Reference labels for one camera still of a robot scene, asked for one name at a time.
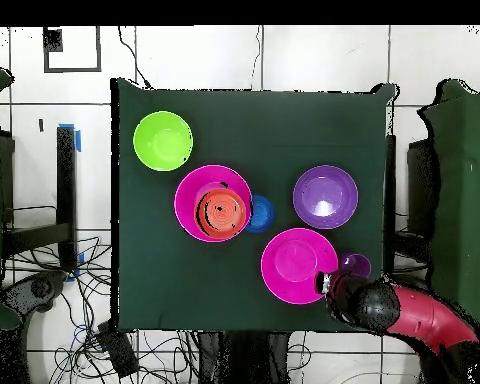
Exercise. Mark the magenta plastic bowl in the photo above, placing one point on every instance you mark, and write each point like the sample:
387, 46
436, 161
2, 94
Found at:
292, 264
188, 200

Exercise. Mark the grey pedestal foot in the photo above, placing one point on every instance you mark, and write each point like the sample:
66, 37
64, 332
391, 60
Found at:
40, 288

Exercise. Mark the black metal stand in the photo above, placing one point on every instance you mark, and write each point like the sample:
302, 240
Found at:
66, 180

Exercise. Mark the black floor box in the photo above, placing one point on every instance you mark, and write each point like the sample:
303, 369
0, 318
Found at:
118, 352

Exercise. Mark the black square floor frame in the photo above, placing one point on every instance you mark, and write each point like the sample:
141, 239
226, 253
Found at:
72, 70

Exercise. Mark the purple plastic bowl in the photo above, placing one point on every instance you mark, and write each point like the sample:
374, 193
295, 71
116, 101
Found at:
325, 196

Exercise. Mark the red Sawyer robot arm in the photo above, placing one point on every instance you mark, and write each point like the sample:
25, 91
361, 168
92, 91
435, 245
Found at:
424, 316

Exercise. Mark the large lime green bowl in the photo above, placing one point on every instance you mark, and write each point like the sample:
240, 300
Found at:
162, 140

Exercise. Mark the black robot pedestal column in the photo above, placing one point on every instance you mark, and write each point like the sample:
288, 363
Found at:
240, 360

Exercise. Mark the blue plastic bowl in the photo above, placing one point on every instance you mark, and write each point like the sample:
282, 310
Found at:
264, 216

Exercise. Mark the red plastic bowl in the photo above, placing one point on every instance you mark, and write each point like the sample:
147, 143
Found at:
220, 214

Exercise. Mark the purple plastic cup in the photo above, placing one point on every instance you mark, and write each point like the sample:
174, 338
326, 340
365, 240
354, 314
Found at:
358, 264

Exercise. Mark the dark green tablecloth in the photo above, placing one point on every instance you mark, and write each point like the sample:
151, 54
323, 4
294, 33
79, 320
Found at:
244, 120

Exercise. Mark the blue tape strip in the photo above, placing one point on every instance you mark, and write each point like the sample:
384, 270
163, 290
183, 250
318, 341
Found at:
78, 142

